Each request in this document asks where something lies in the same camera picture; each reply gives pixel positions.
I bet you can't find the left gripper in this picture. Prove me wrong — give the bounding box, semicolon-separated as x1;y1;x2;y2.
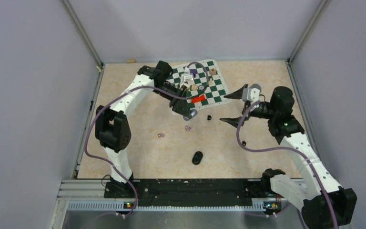
152;82;191;118

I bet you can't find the lavender earbud charging case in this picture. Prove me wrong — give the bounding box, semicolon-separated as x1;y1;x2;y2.
183;109;198;121

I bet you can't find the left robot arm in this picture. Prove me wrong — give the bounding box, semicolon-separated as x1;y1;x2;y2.
94;61;197;198

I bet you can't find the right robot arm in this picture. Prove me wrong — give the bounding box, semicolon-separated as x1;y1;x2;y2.
223;84;357;229

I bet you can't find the black earbud case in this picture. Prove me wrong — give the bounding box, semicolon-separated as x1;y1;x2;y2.
192;151;203;165

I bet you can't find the black microphone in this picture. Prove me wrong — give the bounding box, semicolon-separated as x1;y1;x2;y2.
244;83;261;105

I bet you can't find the red arch block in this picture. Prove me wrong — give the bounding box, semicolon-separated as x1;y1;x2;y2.
191;94;206;104

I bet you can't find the green white chessboard mat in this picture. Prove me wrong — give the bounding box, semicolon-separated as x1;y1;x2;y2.
167;59;232;110

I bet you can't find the cream chess pawn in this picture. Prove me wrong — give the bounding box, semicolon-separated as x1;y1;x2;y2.
208;79;214;86

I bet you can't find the purple block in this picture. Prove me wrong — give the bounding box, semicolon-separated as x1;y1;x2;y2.
190;69;197;78

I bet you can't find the wooden cube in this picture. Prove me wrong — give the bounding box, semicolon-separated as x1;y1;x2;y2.
209;68;217;76

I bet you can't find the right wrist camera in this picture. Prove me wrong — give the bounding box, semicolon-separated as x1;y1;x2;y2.
241;87;261;103

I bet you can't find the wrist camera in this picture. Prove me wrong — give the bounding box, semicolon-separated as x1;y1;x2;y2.
241;87;261;103
179;73;194;90

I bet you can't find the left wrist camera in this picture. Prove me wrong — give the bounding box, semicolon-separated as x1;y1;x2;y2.
179;73;194;90

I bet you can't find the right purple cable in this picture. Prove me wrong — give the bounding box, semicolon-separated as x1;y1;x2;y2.
236;101;340;229

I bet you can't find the purple cable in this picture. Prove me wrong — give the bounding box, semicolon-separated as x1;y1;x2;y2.
236;101;340;229
84;62;210;219

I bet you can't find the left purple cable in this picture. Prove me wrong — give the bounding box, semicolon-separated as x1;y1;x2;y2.
84;62;210;219

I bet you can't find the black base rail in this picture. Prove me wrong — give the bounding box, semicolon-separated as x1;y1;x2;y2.
104;178;267;207

